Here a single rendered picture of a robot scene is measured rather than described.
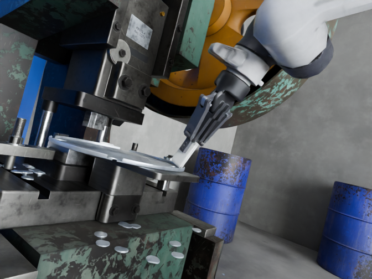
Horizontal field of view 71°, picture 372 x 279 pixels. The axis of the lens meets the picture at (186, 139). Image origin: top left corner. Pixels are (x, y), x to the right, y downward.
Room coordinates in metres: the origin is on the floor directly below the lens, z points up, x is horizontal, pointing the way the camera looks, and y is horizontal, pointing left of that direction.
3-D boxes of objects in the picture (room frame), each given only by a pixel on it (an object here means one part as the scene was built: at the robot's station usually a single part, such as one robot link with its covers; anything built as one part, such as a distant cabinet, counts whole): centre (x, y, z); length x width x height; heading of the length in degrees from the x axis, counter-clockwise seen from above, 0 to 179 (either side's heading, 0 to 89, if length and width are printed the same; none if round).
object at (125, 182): (0.55, 0.09, 0.72); 0.25 x 0.14 x 0.14; 55
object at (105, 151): (0.58, 0.13, 0.78); 0.29 x 0.29 x 0.01
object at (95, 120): (0.65, 0.23, 0.84); 0.05 x 0.03 x 0.04; 145
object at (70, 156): (0.65, 0.23, 0.76); 0.15 x 0.09 x 0.05; 145
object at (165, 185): (0.72, 0.03, 0.75); 0.03 x 0.03 x 0.10; 55
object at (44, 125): (0.62, 0.33, 0.81); 0.02 x 0.02 x 0.14
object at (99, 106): (0.65, 0.24, 0.86); 0.20 x 0.16 x 0.05; 145
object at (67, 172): (0.65, 0.24, 0.72); 0.20 x 0.16 x 0.03; 145
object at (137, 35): (0.63, 0.20, 1.04); 0.17 x 0.15 x 0.30; 55
